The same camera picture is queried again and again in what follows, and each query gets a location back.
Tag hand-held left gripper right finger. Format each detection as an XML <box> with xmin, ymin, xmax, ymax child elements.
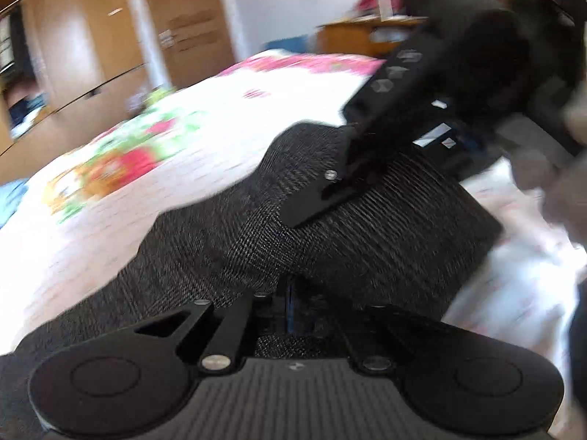
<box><xmin>293</xmin><ymin>284</ymin><xmax>441</xmax><ymax>373</ymax></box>

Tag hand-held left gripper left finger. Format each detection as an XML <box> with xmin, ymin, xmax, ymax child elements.
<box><xmin>133</xmin><ymin>284</ymin><xmax>294</xmax><ymax>374</ymax></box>

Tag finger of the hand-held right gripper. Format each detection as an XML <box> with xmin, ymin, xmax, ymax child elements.
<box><xmin>280</xmin><ymin>124</ymin><xmax>401</xmax><ymax>229</ymax></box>

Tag dark grey checked pants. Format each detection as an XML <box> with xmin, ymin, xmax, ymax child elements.
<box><xmin>0</xmin><ymin>121</ymin><xmax>505</xmax><ymax>440</ymax></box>

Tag person's right hand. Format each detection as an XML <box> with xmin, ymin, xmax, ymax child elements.
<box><xmin>503</xmin><ymin>86</ymin><xmax>587</xmax><ymax>249</ymax></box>

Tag wooden side table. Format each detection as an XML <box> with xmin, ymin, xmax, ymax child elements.
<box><xmin>316</xmin><ymin>16</ymin><xmax>428</xmax><ymax>59</ymax></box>

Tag cartoon printed blanket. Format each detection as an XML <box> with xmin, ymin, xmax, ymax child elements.
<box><xmin>0</xmin><ymin>49</ymin><xmax>404</xmax><ymax>344</ymax></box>

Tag blue foam mat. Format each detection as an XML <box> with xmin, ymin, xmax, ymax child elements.
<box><xmin>265</xmin><ymin>36</ymin><xmax>309</xmax><ymax>54</ymax></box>

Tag cherry print bedsheet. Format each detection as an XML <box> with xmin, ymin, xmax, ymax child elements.
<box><xmin>442</xmin><ymin>156</ymin><xmax>587</xmax><ymax>427</ymax></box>

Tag wooden door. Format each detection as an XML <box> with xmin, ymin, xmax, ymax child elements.
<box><xmin>138</xmin><ymin>0</ymin><xmax>236</xmax><ymax>89</ymax></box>

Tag light blue cloth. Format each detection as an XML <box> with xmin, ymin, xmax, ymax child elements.
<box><xmin>0</xmin><ymin>179</ymin><xmax>29</xmax><ymax>231</ymax></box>

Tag wooden wardrobe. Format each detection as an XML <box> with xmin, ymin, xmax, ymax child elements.
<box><xmin>0</xmin><ymin>0</ymin><xmax>154</xmax><ymax>185</ymax></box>

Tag pile of clothes in wardrobe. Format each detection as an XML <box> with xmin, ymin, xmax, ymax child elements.
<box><xmin>2</xmin><ymin>80</ymin><xmax>49</xmax><ymax>140</ymax></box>

